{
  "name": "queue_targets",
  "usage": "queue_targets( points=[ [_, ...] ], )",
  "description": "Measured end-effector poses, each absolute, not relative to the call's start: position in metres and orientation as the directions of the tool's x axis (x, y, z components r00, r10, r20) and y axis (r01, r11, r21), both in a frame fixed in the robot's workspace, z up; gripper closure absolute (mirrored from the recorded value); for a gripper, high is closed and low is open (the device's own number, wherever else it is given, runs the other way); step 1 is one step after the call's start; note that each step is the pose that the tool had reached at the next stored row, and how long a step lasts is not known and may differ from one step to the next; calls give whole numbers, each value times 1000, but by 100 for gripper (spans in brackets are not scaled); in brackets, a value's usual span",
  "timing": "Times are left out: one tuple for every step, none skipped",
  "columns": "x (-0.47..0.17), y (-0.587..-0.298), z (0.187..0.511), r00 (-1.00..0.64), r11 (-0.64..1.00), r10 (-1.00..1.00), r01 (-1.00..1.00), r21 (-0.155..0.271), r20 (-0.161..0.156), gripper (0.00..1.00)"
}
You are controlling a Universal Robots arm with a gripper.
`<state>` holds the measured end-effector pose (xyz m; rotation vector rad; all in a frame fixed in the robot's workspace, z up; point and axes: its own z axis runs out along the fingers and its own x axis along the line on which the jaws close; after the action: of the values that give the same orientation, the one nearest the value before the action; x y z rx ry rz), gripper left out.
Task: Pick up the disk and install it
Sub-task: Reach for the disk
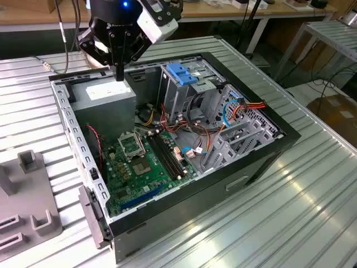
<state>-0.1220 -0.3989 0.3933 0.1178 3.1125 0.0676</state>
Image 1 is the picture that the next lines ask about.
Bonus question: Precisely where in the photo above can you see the grey case front panel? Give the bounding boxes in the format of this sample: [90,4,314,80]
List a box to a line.
[78,185,114,250]

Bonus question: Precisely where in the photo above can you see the large brown cardboard box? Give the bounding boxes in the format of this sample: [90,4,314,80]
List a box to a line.
[306,93,357,146]

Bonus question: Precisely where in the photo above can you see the metal socket cover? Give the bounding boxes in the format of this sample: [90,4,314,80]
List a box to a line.
[117,131,147,161]

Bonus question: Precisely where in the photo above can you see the grey parts rack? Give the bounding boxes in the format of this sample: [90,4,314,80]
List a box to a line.
[0,150,64,263]

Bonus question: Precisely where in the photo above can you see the long wooden desk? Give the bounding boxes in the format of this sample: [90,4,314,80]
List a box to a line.
[0,0,338,54]

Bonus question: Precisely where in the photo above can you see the green motherboard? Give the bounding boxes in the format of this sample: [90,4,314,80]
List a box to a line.
[103,130,200,217]

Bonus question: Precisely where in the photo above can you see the black wire bundle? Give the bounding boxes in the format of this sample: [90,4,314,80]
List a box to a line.
[186,92,224,133]

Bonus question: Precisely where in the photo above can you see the silver metal cylinder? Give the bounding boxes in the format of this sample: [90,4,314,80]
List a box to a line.
[339,9,357,28]

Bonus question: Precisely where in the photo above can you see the grey power supply unit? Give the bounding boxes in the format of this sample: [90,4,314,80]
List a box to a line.
[69,75,137,140]

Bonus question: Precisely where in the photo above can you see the silver disk bay cage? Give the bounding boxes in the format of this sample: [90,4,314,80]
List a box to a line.
[200,83,284,174]

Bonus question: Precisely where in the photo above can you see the red orange power wire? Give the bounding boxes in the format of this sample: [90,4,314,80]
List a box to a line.
[220,100,267,133]

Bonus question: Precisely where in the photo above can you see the blue plastic cage latch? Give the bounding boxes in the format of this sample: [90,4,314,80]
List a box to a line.
[166,63,199,87]

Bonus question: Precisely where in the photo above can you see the silver optical drive cage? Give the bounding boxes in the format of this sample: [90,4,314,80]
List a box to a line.
[157,60,226,121]

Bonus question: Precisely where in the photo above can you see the blue data wire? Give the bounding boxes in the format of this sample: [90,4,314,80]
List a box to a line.
[180,146,209,157]
[223,96,245,132]

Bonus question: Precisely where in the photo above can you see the red black twisted wire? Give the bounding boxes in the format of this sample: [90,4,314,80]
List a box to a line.
[85,124,105,171]

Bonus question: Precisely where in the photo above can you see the orange red wire bundle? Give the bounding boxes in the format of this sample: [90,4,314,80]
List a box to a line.
[160,103,224,157]

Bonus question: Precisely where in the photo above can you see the black RAM slot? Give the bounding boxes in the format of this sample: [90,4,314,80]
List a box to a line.
[158,132,187,176]
[155,133,184,178]
[150,134,180,180]
[146,135,176,181]

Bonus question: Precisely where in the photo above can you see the metal slat side table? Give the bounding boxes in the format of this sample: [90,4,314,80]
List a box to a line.
[274,20,357,82]

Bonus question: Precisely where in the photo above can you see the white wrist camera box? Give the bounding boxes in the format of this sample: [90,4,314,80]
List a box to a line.
[136,0,179,45]

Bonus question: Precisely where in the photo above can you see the blue expansion slot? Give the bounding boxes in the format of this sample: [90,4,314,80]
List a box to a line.
[119,183,165,212]

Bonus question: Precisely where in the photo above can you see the CPU socket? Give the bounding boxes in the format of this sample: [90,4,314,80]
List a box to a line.
[131,157,154,176]

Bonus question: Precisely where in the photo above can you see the black cable with silver connector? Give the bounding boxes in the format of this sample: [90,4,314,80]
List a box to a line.
[35,0,70,75]

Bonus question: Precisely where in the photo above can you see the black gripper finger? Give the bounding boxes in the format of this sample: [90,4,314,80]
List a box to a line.
[119,29,153,82]
[75,27,120,82]

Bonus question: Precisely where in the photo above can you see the black open PC case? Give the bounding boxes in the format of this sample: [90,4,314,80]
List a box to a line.
[47,51,302,265]

